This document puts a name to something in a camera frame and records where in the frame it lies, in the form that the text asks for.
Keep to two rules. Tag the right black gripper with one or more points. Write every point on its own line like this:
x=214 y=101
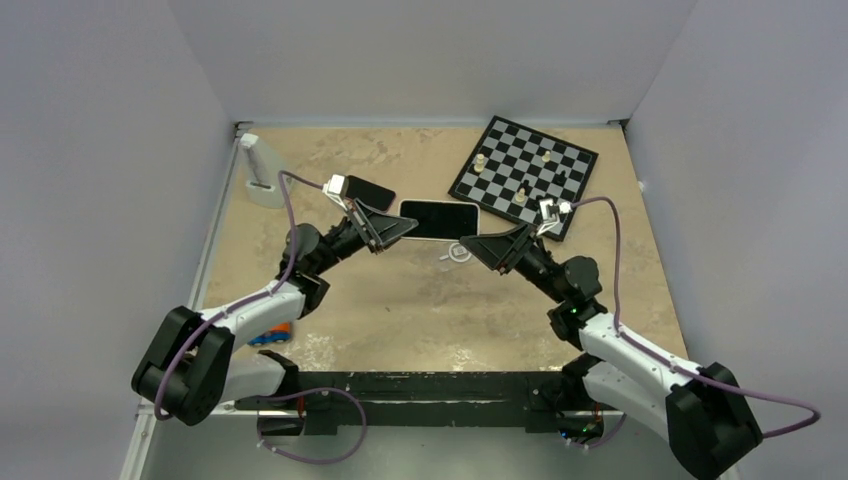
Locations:
x=497 y=250

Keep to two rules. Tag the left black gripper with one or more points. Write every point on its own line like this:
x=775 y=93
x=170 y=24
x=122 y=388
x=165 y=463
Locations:
x=379 y=228

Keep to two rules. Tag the clear phone case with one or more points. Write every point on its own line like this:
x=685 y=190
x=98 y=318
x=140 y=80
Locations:
x=456 y=253

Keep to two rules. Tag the phone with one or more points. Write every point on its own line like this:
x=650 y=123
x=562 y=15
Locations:
x=368 y=193
x=440 y=220

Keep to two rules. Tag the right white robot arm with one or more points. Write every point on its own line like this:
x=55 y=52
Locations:
x=700 y=411

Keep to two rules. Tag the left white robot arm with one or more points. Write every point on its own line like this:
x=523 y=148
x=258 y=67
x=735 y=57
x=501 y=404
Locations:
x=186 y=370

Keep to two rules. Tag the black chess piece lower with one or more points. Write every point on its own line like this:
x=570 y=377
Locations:
x=534 y=203

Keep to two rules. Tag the black chess piece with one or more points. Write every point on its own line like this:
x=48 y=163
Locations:
x=526 y=185
x=561 y=177
x=534 y=203

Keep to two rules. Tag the black chess piece centre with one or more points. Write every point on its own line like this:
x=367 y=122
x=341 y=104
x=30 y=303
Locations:
x=526 y=185

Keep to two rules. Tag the black white chessboard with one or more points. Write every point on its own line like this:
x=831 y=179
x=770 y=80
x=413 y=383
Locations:
x=514 y=154

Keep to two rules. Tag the white chess piece left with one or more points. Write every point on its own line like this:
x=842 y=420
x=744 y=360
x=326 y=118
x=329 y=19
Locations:
x=479 y=163

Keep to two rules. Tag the black chess piece right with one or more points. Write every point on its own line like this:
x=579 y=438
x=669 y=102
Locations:
x=561 y=177

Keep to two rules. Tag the white dispenser stand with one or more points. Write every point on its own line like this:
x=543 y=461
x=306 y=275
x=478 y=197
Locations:
x=263 y=163

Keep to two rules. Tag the colourful toy car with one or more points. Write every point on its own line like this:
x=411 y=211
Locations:
x=278 y=334

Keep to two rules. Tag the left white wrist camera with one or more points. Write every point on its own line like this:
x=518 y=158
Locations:
x=335 y=189

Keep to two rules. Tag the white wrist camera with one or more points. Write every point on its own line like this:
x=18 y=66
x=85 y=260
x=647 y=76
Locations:
x=335 y=189
x=553 y=214

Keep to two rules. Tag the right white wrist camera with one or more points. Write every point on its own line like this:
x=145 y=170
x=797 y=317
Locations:
x=553 y=214

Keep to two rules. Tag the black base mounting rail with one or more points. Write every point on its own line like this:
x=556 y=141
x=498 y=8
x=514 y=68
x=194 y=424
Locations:
x=319 y=403

